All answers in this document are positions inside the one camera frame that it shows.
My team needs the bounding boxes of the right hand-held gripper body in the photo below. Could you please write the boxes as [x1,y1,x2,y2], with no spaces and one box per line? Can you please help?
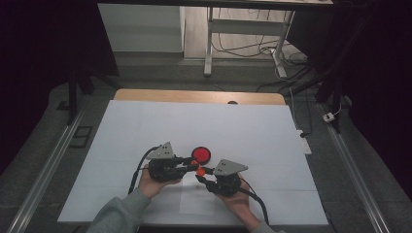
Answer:
[210,158,250,198]

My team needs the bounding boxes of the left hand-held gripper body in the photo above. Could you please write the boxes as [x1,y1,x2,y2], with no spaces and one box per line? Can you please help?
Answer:
[145,141,188,183]

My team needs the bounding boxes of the round red ink pad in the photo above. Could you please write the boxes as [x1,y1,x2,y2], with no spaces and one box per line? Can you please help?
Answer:
[191,146,212,165]

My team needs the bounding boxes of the person's left hand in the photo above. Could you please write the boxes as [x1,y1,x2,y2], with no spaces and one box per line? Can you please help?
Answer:
[138,164,183,200]

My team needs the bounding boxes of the person's right hand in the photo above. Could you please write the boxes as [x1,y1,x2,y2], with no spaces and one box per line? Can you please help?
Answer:
[218,174,262,231]

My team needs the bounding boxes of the white paper sheet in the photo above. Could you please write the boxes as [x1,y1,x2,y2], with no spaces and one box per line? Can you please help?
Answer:
[179,173,217,216]

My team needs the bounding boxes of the white table cover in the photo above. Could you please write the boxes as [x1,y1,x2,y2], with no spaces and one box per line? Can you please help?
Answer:
[57,99,329,226]

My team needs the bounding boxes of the white power strip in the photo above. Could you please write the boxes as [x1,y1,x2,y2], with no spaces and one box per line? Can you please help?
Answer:
[296,129,313,155]

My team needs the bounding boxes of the black floor plate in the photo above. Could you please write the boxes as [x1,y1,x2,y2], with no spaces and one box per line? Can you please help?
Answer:
[68,125,94,150]

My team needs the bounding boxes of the black metal stand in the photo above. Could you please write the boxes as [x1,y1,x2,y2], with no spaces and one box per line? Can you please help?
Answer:
[285,61,346,134]
[57,62,122,126]

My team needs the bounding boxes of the white metal stand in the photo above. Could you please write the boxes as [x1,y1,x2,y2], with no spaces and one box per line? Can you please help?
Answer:
[212,8,309,93]

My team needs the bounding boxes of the white cabinet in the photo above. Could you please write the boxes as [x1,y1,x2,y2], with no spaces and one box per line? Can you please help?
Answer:
[97,3,187,54]

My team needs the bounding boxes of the dark curtain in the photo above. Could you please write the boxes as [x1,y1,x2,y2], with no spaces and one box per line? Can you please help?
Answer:
[286,0,412,198]
[0,0,120,178]

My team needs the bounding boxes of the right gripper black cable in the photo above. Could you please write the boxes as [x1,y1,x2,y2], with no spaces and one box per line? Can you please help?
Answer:
[238,184,271,226]

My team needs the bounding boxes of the aluminium floor rail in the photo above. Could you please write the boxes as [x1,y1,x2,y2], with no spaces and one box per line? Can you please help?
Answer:
[318,102,392,233]
[6,105,87,233]

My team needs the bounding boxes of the white desk frame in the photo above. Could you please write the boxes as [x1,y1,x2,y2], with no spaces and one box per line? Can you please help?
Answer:
[96,0,334,79]

